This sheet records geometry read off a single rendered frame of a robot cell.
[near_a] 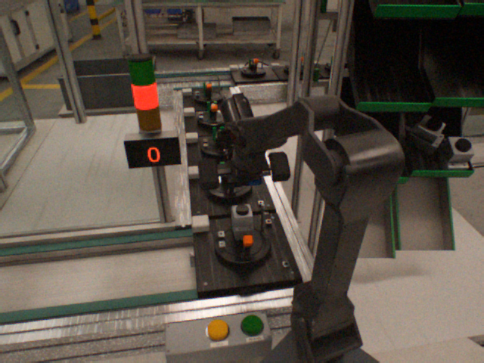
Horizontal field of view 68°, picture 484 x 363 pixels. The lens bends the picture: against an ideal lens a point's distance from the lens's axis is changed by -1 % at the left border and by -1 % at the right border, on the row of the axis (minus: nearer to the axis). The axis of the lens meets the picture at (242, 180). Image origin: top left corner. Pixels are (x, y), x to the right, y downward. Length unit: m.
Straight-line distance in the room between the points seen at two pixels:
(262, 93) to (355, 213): 1.63
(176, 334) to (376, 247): 0.49
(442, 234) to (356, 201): 0.64
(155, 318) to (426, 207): 0.69
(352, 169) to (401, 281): 0.75
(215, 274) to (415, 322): 0.49
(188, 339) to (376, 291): 0.50
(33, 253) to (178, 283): 0.39
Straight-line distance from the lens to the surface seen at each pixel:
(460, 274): 1.17
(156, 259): 0.99
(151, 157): 0.86
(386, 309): 1.00
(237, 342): 0.77
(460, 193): 1.87
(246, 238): 0.80
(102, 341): 0.86
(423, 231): 0.99
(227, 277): 0.86
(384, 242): 0.93
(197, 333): 0.79
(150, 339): 0.85
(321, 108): 0.42
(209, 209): 1.04
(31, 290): 1.03
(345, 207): 0.38
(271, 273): 0.87
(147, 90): 0.79
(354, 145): 0.35
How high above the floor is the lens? 1.62
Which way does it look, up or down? 34 degrees down
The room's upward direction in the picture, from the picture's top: straight up
